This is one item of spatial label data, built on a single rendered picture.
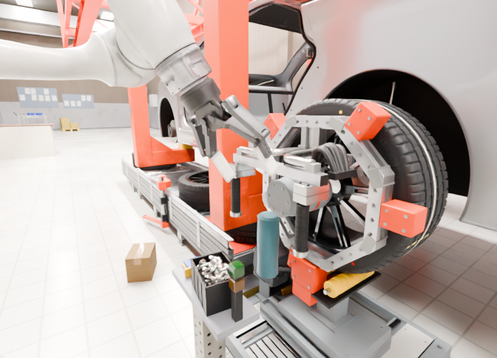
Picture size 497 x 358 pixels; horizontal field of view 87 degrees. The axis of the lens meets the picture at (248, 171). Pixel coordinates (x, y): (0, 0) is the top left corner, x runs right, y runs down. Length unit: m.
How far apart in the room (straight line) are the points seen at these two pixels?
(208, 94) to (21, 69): 0.29
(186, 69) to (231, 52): 0.85
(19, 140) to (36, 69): 7.86
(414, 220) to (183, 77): 0.65
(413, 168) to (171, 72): 0.69
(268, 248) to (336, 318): 0.47
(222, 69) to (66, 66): 0.81
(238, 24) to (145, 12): 0.92
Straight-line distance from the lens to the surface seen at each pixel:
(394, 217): 0.82
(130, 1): 0.51
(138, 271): 2.04
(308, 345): 1.40
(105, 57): 0.61
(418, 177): 0.89
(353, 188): 1.00
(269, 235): 1.04
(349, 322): 1.41
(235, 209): 1.00
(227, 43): 1.33
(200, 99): 0.50
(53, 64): 0.60
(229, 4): 1.39
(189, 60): 0.50
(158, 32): 0.49
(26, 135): 8.40
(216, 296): 1.00
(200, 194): 2.34
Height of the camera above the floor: 1.14
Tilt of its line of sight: 13 degrees down
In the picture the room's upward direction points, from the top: straight up
